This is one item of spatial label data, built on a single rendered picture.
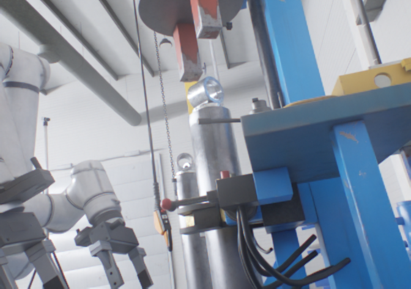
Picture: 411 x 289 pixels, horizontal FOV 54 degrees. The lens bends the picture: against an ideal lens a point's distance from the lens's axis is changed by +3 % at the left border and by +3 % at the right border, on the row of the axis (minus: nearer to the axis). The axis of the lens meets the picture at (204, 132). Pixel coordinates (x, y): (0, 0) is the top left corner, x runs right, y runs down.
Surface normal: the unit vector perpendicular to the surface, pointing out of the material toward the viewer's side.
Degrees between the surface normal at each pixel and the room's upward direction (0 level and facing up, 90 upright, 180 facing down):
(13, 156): 69
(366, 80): 90
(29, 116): 100
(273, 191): 90
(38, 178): 87
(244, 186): 90
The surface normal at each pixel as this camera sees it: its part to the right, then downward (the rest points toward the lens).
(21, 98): 0.48, -0.20
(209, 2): 0.27, -0.34
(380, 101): -0.16, -0.29
